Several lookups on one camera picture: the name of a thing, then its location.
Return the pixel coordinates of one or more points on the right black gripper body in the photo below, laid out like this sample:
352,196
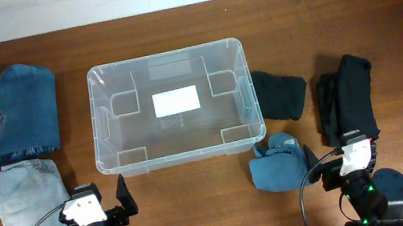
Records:
331,178

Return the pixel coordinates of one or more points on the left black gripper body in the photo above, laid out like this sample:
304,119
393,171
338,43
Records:
116,216

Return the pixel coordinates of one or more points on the blue cloth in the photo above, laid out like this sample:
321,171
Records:
280,166

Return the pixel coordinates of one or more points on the small black cloth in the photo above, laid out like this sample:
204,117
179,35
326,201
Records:
280,97

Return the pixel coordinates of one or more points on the large black garment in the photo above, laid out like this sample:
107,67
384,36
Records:
344,101

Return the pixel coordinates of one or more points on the light blue jeans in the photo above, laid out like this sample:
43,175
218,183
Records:
28,191

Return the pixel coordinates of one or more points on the clear plastic storage bin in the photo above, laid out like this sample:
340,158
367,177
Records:
130,140

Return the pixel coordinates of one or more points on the dark blue jeans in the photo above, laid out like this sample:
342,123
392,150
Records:
28,113

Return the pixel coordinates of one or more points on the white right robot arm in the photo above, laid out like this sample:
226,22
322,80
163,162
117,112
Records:
375,195

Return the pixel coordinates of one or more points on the white label in bin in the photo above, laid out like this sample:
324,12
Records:
176,101

